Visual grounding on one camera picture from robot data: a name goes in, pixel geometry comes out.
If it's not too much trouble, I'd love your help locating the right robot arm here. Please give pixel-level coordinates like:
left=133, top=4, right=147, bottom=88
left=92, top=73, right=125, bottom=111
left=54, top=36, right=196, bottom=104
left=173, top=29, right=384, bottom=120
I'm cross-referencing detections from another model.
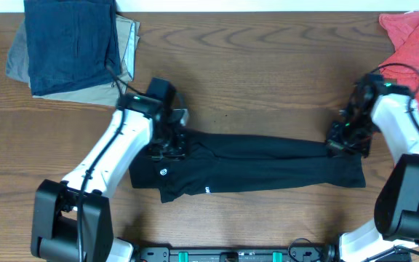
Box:
left=326, top=74, right=419, bottom=261

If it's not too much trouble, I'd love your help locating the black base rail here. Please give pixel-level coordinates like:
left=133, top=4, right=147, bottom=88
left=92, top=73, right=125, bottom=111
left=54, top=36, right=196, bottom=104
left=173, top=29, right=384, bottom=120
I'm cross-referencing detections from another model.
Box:
left=135, top=244, right=339, bottom=262

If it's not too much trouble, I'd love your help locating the folded khaki garment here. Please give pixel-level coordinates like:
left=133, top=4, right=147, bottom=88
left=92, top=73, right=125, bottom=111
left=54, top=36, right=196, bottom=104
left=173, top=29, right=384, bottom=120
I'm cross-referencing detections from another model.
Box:
left=6, top=15, right=140, bottom=106

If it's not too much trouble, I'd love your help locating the black t-shirt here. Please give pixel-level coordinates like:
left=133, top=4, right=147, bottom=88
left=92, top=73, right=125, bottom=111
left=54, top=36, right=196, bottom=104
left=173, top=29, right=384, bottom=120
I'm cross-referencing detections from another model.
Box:
left=129, top=130, right=366, bottom=203

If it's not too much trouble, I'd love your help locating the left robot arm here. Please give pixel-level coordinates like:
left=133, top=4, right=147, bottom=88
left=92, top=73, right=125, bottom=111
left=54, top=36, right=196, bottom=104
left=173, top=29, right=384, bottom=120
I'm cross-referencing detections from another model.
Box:
left=31, top=93, right=188, bottom=262

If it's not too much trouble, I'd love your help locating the folded navy blue garment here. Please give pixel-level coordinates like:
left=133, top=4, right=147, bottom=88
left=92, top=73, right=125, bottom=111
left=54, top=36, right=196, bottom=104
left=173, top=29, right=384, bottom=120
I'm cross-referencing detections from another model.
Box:
left=24, top=0, right=121, bottom=96

